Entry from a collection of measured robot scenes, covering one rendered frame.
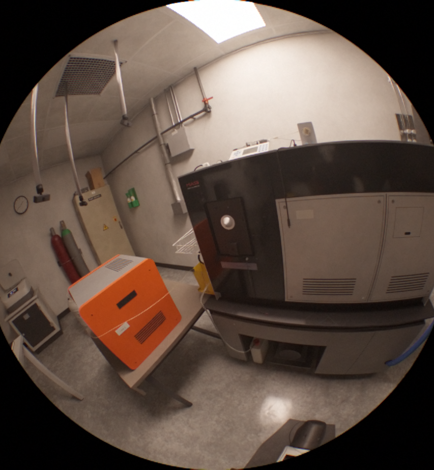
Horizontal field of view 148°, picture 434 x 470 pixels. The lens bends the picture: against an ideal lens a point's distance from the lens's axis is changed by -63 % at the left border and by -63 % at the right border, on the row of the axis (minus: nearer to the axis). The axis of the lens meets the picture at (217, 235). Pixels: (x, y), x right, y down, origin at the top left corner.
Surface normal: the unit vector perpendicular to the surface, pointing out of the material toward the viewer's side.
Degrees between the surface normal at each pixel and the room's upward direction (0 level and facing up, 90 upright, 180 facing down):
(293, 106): 90
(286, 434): 0
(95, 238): 90
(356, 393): 0
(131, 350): 90
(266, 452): 0
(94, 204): 90
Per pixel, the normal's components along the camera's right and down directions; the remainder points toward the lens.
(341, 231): -0.48, 0.42
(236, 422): -0.26, -0.91
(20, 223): 0.84, -0.04
